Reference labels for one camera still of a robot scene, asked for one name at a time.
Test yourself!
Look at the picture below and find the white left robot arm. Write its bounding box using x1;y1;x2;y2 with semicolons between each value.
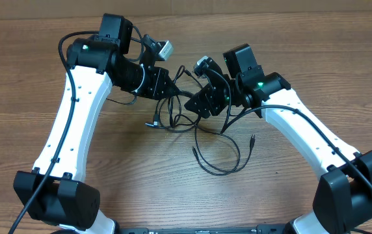
13;14;179;233

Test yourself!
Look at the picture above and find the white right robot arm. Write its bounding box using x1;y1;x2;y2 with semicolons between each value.
186;44;372;233

